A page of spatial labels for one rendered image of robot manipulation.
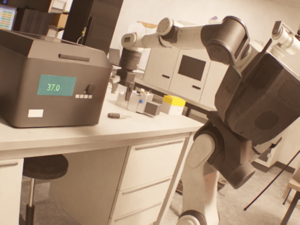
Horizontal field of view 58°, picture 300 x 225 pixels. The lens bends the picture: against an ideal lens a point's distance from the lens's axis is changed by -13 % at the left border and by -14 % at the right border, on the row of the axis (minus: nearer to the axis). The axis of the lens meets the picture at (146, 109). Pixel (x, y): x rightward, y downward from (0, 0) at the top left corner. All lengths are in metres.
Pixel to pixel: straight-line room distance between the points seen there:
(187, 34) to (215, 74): 1.25
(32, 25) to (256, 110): 2.87
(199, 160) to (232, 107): 0.25
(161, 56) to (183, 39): 1.48
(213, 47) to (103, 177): 0.92
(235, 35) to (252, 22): 4.56
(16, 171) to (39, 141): 0.15
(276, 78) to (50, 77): 0.73
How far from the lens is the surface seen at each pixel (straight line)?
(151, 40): 1.26
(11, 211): 1.15
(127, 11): 7.11
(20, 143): 0.96
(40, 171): 1.41
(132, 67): 1.37
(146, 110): 1.67
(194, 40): 1.07
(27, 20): 3.43
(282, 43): 1.14
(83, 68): 1.11
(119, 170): 1.50
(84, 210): 1.77
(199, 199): 1.24
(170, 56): 2.53
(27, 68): 0.98
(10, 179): 1.07
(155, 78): 2.59
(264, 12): 5.54
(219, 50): 0.96
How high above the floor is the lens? 1.26
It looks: 11 degrees down
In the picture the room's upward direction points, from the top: 16 degrees clockwise
